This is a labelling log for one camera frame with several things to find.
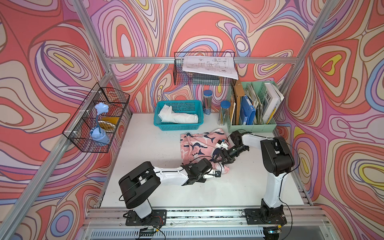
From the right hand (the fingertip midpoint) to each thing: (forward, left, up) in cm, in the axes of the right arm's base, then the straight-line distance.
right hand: (219, 165), depth 89 cm
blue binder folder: (+30, -21, +15) cm, 40 cm away
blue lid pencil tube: (+46, +4, +11) cm, 48 cm away
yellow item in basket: (+9, +56, +32) cm, 65 cm away
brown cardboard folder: (+36, -14, +28) cm, 47 cm away
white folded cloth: (+39, +34, +6) cm, 53 cm away
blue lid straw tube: (+34, -7, +7) cm, 35 cm away
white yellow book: (+33, -35, +22) cm, 53 cm away
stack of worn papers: (+43, -24, +21) cm, 54 cm away
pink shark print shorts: (+15, +13, 0) cm, 20 cm away
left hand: (-1, +9, -1) cm, 9 cm away
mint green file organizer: (+48, -33, +21) cm, 62 cm away
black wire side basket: (+10, +65, +29) cm, 72 cm away
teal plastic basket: (+50, +14, +3) cm, 52 cm away
